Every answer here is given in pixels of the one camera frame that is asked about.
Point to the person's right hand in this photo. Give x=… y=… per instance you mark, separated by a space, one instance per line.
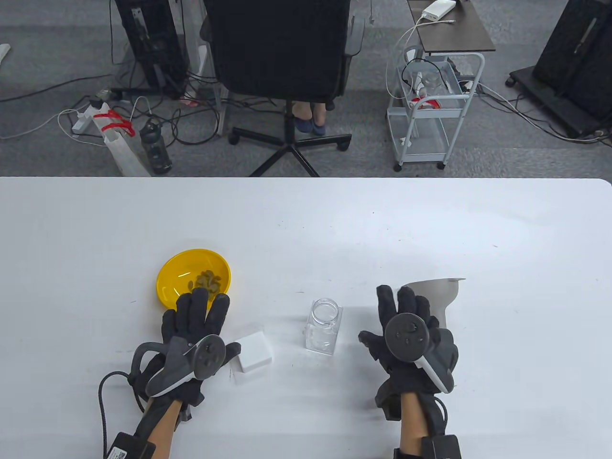
x=377 y=351

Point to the person's left hand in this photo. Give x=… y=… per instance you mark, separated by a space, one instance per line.
x=184 y=318

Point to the person's right middle finger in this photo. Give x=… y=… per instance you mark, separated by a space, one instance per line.
x=407 y=300

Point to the person's left thumb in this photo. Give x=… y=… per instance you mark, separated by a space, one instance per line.
x=233 y=351

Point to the person's right thumb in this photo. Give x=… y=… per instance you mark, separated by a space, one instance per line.
x=370 y=342

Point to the person's left middle finger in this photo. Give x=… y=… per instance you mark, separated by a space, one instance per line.
x=197 y=308

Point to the person's right little finger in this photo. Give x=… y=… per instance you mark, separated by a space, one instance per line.
x=434 y=324

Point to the person's left little finger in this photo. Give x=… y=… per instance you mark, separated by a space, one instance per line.
x=169 y=327

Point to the person's left forearm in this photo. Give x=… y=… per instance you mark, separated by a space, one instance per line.
x=162 y=425

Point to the person's right forearm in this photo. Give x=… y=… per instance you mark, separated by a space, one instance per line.
x=411 y=420

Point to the small white box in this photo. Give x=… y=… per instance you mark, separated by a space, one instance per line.
x=253 y=354

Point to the white plastic funnel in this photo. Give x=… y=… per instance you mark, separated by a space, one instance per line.
x=437 y=296

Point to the grey controller on left glove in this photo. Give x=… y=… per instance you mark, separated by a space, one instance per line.
x=205 y=356

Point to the grey controller on glove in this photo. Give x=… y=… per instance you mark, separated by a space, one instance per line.
x=406 y=337
x=205 y=356

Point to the pile of brown nuts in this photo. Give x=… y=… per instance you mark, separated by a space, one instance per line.
x=208 y=281

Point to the grey controller on right glove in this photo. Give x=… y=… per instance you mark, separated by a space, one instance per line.
x=406 y=337

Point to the yellow plastic bowl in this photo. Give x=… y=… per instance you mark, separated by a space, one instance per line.
x=174 y=277

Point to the clear glass jar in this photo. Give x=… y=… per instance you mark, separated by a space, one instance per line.
x=324 y=330

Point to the dark water bottle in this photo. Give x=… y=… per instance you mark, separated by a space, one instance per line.
x=155 y=148

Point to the red and white item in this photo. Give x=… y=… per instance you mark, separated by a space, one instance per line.
x=425 y=102

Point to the white power strip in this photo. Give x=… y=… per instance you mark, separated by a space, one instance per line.
x=85 y=119

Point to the black computer tower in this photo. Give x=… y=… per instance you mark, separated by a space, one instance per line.
x=150 y=43

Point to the black office chair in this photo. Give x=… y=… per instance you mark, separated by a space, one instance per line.
x=277 y=48

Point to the brown side table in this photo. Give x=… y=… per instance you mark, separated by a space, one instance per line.
x=454 y=31

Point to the black wheeled equipment stand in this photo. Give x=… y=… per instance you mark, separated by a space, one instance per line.
x=573 y=62

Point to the white power bank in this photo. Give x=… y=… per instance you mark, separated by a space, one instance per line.
x=437 y=10

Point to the white flat object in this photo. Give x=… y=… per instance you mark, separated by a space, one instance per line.
x=4 y=51

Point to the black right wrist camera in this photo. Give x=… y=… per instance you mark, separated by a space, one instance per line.
x=437 y=449

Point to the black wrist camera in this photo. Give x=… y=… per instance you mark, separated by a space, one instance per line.
x=129 y=447
x=437 y=449

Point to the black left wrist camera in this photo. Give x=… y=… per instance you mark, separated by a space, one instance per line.
x=129 y=447

